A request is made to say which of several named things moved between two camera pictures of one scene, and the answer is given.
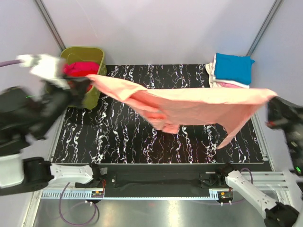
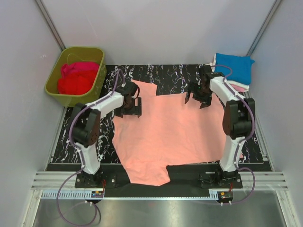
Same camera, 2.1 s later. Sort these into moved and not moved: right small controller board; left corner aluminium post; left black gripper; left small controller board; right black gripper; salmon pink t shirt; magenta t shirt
Moved: salmon pink t shirt; left black gripper; right black gripper
Not moved: left corner aluminium post; magenta t shirt; right small controller board; left small controller board
